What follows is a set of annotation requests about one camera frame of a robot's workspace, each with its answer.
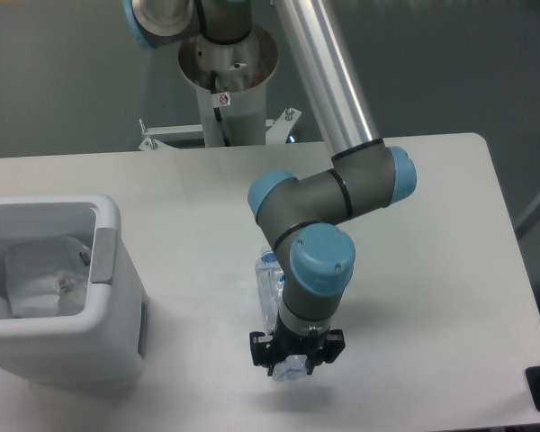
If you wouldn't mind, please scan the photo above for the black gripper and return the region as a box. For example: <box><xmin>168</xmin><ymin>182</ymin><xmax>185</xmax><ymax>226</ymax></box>
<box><xmin>248</xmin><ymin>315</ymin><xmax>345</xmax><ymax>376</ymax></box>

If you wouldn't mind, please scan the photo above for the clear plastic water bottle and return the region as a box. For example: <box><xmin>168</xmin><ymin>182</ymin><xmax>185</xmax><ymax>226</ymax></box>
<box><xmin>255</xmin><ymin>246</ymin><xmax>307</xmax><ymax>382</ymax></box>

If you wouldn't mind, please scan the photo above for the clear plastic packaging bag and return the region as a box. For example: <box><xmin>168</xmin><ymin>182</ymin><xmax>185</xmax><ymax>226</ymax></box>
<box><xmin>4</xmin><ymin>236</ymin><xmax>92</xmax><ymax>319</ymax></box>

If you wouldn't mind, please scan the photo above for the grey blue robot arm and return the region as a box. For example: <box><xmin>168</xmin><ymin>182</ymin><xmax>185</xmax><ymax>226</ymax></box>
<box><xmin>122</xmin><ymin>1</ymin><xmax>417</xmax><ymax>381</ymax></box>

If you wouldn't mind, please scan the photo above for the white plastic trash can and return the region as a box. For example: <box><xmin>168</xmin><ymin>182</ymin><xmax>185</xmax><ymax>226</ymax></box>
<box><xmin>0</xmin><ymin>193</ymin><xmax>149</xmax><ymax>385</ymax></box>

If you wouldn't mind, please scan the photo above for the black cable on pedestal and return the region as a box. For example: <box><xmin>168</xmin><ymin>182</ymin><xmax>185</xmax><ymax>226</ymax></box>
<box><xmin>209</xmin><ymin>69</ymin><xmax>232</xmax><ymax>148</ymax></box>

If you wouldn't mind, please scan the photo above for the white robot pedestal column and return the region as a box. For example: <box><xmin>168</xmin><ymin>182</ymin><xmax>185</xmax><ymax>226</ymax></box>
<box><xmin>178</xmin><ymin>24</ymin><xmax>278</xmax><ymax>147</ymax></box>

